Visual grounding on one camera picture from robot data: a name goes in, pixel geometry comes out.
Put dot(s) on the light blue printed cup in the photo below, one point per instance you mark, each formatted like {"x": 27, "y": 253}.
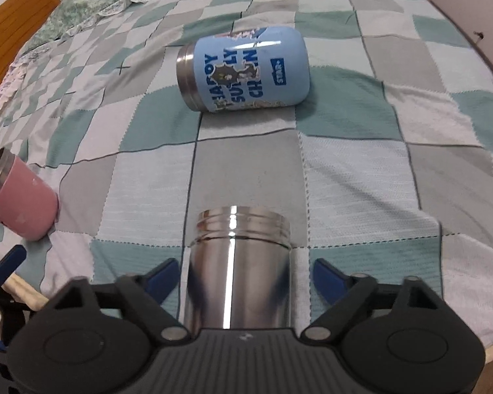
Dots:
{"x": 246, "y": 72}

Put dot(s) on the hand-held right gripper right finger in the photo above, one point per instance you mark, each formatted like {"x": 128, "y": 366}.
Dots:
{"x": 328, "y": 274}

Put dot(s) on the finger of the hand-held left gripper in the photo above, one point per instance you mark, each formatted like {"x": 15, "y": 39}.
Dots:
{"x": 9, "y": 259}

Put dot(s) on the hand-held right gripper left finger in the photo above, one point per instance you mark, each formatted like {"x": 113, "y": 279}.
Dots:
{"x": 163, "y": 274}

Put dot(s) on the plain stainless steel cup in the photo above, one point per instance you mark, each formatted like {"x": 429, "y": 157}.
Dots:
{"x": 235, "y": 271}

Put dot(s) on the pink cup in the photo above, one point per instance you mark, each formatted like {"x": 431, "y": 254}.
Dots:
{"x": 19, "y": 201}

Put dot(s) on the green grey checkered blanket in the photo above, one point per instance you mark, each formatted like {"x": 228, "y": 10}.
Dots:
{"x": 353, "y": 164}

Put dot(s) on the light wooden bed frame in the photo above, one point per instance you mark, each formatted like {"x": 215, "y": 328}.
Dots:
{"x": 22, "y": 289}

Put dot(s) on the brown wooden headboard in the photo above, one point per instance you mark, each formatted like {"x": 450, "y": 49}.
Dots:
{"x": 14, "y": 28}

